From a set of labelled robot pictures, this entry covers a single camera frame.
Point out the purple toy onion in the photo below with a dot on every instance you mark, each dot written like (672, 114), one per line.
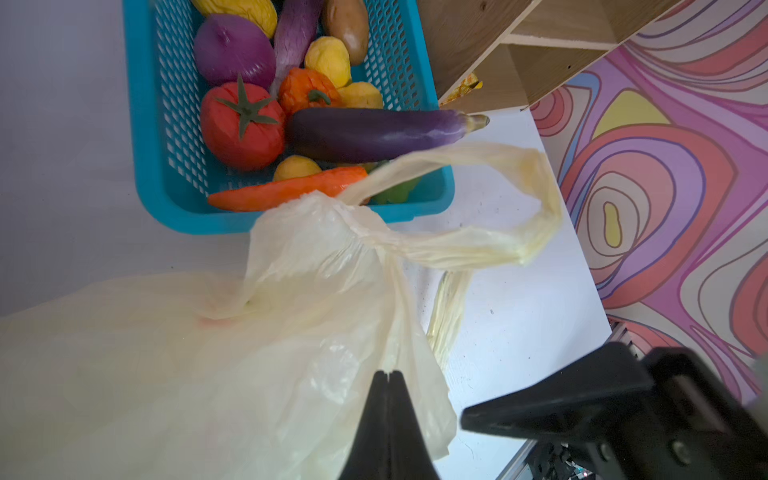
(227, 47)

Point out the yellow toy lemon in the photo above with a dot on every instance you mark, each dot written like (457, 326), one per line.
(329, 56)

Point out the dark purple toy eggplant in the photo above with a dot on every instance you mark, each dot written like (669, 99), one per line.
(357, 136)

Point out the yellow toy pear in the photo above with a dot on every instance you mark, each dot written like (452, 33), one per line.
(295, 166)

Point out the orange toy pepper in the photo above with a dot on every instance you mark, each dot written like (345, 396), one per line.
(303, 89)

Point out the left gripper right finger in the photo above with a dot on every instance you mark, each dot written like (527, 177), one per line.
(408, 456)

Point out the red toy tomato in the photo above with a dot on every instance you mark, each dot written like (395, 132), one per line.
(242, 126)

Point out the yellowish plastic grocery bag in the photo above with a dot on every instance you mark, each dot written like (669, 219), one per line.
(198, 376)

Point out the wooden shelf unit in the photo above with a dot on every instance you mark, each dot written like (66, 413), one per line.
(522, 50)

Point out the orange toy carrot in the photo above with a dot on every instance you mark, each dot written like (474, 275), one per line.
(261, 198)

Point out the yellow chip packet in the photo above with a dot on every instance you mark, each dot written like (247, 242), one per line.
(468, 85)

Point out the light purple toy eggplant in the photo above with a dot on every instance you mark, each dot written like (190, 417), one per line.
(296, 29)

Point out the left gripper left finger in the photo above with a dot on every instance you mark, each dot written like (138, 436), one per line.
(369, 457)

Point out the brown toy potato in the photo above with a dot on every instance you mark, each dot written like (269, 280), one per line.
(347, 20)

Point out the teal plastic basket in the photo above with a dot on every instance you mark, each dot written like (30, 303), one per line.
(174, 170)

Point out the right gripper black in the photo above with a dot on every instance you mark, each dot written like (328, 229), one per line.
(661, 417)

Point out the green toy pepper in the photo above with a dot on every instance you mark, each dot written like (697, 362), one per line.
(397, 194)

